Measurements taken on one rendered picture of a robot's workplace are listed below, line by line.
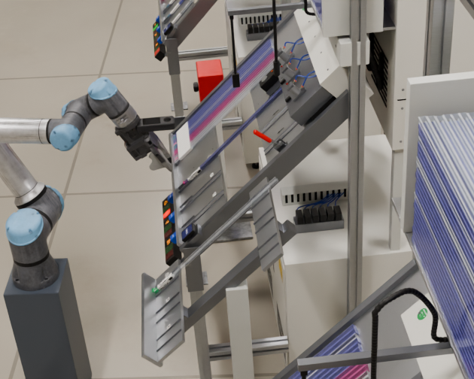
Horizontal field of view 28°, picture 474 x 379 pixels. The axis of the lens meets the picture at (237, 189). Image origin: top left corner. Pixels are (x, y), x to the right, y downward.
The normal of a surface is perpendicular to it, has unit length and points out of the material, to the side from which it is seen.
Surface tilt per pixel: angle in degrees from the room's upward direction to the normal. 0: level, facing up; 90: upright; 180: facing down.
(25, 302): 90
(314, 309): 90
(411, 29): 90
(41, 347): 90
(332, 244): 0
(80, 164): 0
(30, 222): 7
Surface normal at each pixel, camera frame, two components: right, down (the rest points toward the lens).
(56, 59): -0.06, -0.82
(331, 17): 0.10, 0.56
